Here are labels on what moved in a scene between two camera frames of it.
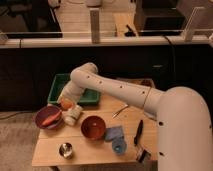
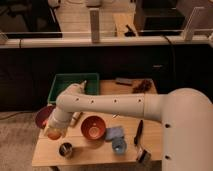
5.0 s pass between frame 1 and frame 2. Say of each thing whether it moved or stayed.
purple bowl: stayed
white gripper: moved
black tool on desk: stayed
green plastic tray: stayed
